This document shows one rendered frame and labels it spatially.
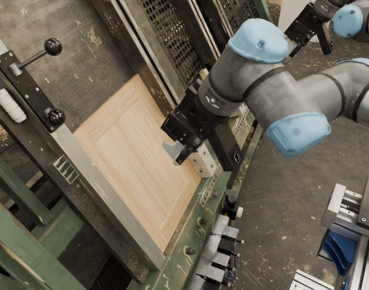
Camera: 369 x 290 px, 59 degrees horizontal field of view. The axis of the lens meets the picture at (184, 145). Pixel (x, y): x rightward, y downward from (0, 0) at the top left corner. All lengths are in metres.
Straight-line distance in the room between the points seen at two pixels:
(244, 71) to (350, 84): 0.16
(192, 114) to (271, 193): 1.98
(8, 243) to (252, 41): 0.60
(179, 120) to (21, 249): 0.43
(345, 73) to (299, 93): 0.10
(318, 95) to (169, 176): 0.78
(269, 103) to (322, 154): 2.54
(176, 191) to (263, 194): 1.39
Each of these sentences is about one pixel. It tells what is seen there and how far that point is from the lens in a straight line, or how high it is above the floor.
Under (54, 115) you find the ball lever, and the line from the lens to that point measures 0.73.
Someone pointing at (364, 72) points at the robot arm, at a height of 1.62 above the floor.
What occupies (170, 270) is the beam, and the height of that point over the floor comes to 0.88.
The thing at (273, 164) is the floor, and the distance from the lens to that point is 2.75.
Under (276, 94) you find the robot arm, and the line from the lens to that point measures 0.46.
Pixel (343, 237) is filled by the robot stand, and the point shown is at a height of 0.90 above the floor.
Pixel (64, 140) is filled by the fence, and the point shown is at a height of 1.33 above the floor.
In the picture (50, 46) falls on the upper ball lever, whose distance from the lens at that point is 0.78.
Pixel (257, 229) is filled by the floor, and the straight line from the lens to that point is 2.31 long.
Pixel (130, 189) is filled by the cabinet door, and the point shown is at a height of 1.10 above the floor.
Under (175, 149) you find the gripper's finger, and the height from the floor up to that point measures 1.41.
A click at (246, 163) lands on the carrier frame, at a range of 2.45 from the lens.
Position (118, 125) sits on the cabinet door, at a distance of 1.02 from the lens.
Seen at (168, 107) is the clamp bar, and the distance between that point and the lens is 1.16.
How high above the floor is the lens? 1.85
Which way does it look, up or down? 41 degrees down
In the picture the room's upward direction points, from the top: straight up
